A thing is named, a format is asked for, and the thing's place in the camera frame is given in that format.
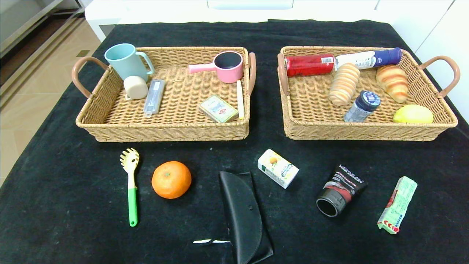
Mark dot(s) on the yellow lemon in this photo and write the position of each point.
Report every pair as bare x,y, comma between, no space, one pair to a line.
413,114

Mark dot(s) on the black table cloth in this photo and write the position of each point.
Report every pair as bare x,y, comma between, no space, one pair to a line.
311,238

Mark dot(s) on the grey metal shelf unit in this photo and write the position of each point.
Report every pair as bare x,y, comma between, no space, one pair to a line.
22,22

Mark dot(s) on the golden croissant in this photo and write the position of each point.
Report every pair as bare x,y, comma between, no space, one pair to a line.
394,82

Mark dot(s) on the small cream cup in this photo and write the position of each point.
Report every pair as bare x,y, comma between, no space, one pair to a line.
135,88

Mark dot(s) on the clear plastic case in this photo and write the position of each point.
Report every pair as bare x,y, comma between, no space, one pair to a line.
154,97

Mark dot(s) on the small clear bottle dark cap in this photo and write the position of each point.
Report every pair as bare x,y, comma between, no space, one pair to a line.
361,108

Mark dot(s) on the red drink can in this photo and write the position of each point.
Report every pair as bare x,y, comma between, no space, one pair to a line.
309,65

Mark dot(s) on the black glasses case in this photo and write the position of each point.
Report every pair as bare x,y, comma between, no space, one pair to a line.
242,212

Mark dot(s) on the brass floor outlet cover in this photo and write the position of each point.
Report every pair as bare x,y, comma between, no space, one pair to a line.
83,53

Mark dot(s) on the small white juice box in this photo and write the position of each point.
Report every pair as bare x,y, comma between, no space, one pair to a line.
278,169

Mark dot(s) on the green snack packet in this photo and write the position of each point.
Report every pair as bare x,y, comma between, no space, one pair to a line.
397,205

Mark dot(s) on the pale wooden stick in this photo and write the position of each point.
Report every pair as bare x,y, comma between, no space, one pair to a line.
240,99

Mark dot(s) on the white paper scrap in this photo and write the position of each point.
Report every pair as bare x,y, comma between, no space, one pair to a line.
205,241

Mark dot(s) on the orange fruit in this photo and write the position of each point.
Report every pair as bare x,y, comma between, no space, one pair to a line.
171,180

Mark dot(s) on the green card box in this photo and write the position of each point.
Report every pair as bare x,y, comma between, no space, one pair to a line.
218,109

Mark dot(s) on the light blue mug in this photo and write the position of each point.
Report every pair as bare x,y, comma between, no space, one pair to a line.
124,62

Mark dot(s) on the black cleanser tube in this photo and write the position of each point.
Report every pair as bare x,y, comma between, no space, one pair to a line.
340,190

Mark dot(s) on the white bottle with blue cap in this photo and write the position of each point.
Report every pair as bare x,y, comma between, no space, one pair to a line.
366,59

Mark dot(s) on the striped spiral bread roll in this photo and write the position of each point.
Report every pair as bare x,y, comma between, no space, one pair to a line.
344,84

